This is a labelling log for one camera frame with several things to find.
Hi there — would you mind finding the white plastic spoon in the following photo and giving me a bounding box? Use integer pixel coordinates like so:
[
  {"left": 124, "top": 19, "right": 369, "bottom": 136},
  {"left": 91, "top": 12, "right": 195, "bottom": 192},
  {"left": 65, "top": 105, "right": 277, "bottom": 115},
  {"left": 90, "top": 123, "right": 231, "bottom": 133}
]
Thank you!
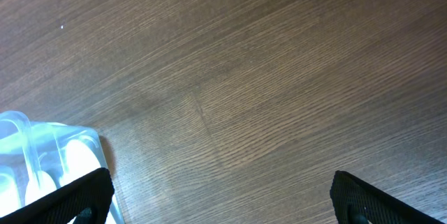
[
  {"left": 0, "top": 173, "right": 22, "bottom": 217},
  {"left": 25, "top": 171, "right": 57, "bottom": 205},
  {"left": 64, "top": 140, "right": 101, "bottom": 184}
]

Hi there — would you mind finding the left clear plastic container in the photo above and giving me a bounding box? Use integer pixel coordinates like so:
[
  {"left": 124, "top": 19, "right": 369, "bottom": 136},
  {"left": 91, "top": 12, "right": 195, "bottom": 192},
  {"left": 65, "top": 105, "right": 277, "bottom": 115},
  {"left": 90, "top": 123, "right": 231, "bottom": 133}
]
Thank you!
[{"left": 1, "top": 111, "right": 38, "bottom": 177}]

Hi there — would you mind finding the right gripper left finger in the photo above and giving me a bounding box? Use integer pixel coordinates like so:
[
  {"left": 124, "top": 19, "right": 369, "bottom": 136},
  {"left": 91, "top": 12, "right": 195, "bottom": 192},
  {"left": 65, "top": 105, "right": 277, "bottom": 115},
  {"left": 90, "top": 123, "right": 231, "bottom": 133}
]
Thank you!
[{"left": 1, "top": 167, "right": 115, "bottom": 224}]

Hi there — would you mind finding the clear plastic container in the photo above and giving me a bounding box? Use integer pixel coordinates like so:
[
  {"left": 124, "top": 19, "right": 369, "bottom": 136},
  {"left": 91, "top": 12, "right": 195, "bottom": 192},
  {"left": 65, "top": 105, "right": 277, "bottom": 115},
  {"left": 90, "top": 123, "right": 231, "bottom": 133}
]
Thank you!
[
  {"left": 1, "top": 111, "right": 38, "bottom": 177},
  {"left": 1, "top": 121, "right": 108, "bottom": 216}
]

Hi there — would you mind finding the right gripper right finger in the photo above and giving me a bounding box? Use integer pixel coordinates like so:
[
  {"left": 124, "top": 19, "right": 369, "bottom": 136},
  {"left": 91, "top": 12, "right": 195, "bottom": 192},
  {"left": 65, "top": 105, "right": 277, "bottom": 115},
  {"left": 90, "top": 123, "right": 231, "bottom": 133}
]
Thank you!
[{"left": 330, "top": 170, "right": 442, "bottom": 224}]

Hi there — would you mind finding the right clear plastic container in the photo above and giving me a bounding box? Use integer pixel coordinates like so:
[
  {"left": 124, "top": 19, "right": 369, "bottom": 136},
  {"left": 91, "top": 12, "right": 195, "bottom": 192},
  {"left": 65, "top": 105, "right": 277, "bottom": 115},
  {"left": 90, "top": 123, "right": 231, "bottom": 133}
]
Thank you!
[{"left": 1, "top": 121, "right": 108, "bottom": 216}]

